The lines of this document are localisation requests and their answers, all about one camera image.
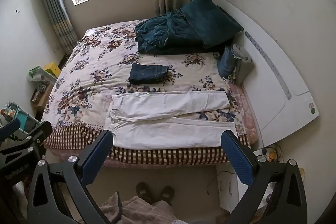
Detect white headboard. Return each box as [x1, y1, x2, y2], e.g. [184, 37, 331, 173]
[211, 0, 320, 148]

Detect dark slipper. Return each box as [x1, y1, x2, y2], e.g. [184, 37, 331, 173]
[136, 182, 155, 205]
[159, 185, 176, 206]

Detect yellow box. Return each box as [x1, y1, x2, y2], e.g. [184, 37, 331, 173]
[44, 62, 62, 79]

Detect dark teal quilt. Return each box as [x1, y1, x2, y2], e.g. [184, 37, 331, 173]
[134, 9, 226, 56]

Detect large teal pillow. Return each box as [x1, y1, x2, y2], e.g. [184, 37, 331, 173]
[181, 0, 244, 48]

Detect floral blanket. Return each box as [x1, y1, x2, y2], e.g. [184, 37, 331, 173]
[42, 20, 259, 165]

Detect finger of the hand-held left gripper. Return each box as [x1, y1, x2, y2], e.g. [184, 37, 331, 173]
[0, 118, 21, 142]
[0, 121, 53, 159]

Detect wooden stool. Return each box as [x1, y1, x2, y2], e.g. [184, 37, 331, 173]
[31, 81, 54, 111]

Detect green and white bag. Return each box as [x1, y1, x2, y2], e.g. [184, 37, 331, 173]
[28, 66, 57, 83]

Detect small blue pillow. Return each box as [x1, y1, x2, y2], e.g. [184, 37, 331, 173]
[217, 46, 238, 79]

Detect white pants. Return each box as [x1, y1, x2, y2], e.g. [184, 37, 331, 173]
[104, 91, 238, 149]

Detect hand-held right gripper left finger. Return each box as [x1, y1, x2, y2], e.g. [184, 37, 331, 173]
[26, 130, 114, 224]

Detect folded dark blue jeans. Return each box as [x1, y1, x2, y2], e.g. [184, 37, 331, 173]
[129, 63, 169, 85]

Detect grey pillow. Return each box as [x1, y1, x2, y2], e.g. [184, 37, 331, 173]
[231, 43, 255, 84]

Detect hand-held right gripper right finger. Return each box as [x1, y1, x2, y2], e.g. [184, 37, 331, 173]
[221, 130, 307, 224]

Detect teal storage rack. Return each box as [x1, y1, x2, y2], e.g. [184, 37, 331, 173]
[0, 101, 40, 135]

